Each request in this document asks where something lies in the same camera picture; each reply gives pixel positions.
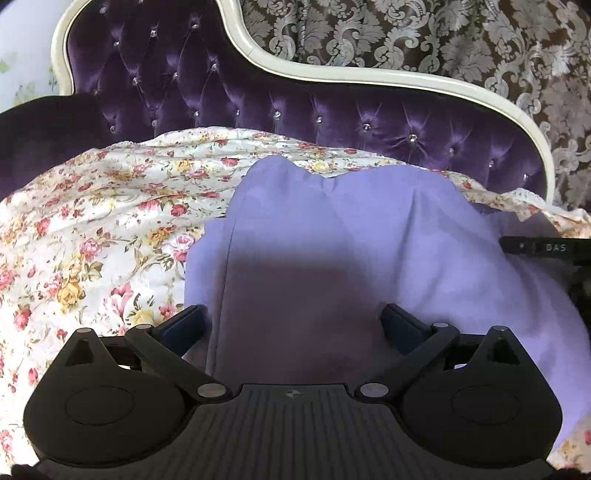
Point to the lavender garment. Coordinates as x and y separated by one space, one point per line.
332 230

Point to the floral blanket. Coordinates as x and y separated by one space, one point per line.
92 207

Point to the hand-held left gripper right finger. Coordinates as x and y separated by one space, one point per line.
399 330

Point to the grey damask curtain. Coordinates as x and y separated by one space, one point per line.
415 37

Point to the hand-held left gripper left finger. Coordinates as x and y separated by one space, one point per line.
184 330

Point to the purple tufted headboard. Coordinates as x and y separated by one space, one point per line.
258 101

